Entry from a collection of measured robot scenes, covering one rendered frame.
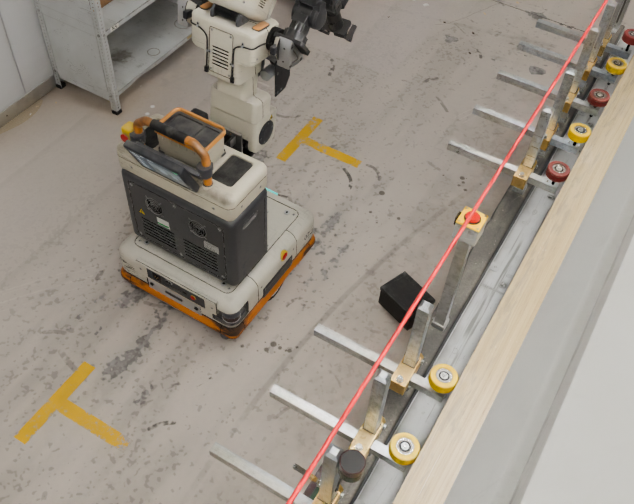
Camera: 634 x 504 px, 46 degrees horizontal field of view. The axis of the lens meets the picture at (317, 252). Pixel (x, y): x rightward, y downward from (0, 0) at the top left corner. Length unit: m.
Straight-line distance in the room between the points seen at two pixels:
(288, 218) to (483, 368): 1.40
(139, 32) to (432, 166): 1.90
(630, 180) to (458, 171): 3.49
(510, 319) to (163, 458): 1.45
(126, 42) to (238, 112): 1.76
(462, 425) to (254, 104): 1.45
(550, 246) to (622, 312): 2.19
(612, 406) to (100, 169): 3.76
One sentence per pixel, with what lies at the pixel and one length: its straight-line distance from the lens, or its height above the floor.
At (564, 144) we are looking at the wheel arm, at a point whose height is 0.83.
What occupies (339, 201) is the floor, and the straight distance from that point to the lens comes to 3.77.
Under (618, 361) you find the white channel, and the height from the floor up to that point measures 2.46.
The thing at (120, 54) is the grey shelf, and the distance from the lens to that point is 4.51.
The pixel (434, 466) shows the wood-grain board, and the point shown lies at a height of 0.90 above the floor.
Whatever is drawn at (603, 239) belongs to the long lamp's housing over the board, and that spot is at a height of 2.37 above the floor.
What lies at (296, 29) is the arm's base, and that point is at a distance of 2.69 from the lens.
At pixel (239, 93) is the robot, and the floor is 0.94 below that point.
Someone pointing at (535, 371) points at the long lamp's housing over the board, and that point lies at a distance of 0.44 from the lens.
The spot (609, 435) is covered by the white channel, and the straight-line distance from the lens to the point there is 0.33.
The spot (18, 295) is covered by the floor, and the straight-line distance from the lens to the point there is 3.56.
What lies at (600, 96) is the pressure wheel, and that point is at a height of 0.91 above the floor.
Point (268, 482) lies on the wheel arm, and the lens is 2.02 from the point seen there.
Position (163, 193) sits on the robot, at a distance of 2.88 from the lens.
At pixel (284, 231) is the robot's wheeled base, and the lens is 3.25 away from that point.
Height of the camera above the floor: 2.73
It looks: 50 degrees down
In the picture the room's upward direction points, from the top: 4 degrees clockwise
